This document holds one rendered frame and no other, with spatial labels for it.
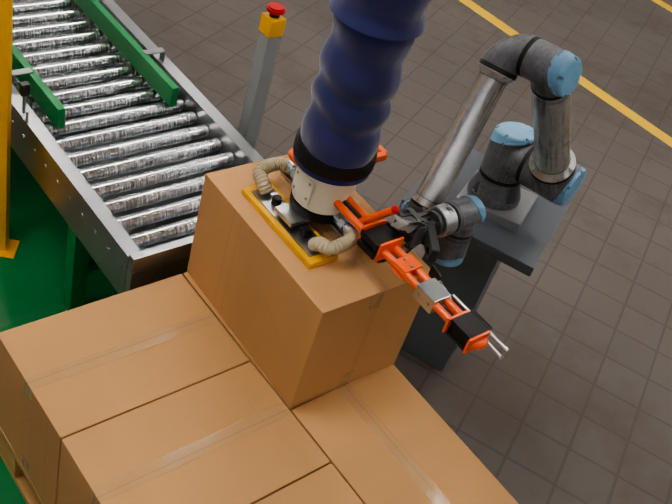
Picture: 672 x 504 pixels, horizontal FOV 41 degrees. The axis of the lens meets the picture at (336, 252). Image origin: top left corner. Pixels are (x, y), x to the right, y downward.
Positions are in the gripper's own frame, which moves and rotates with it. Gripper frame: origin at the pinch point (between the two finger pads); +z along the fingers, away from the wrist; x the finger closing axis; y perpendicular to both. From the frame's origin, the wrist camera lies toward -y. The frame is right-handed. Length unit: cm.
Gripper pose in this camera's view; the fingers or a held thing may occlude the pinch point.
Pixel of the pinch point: (386, 246)
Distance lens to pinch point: 239.5
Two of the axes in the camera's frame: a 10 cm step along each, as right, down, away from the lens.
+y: -5.9, -6.4, 4.9
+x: 2.4, -7.2, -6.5
